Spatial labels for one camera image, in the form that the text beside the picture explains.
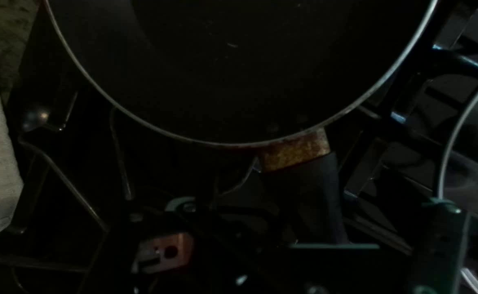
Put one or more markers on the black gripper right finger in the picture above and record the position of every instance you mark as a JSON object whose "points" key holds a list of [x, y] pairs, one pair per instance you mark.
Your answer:
{"points": [[438, 259]]}

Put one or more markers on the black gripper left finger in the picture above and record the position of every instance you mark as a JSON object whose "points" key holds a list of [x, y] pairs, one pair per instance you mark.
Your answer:
{"points": [[158, 251]]}

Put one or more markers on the black frying pan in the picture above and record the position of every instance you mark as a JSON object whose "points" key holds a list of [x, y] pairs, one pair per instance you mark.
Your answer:
{"points": [[247, 75]]}

